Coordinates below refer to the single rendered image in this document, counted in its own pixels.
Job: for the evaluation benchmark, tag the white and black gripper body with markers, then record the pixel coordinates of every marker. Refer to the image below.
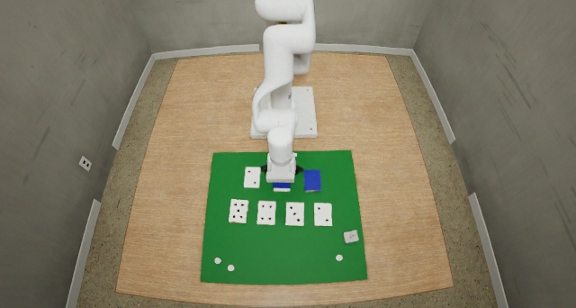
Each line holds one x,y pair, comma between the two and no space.
292,164

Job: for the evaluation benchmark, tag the green felt mat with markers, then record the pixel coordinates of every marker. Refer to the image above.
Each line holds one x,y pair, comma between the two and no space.
280,254

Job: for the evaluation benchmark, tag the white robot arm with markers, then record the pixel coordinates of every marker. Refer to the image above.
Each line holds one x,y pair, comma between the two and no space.
280,42

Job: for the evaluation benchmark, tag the blue card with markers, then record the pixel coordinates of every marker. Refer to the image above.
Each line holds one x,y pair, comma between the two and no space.
282,185
312,180

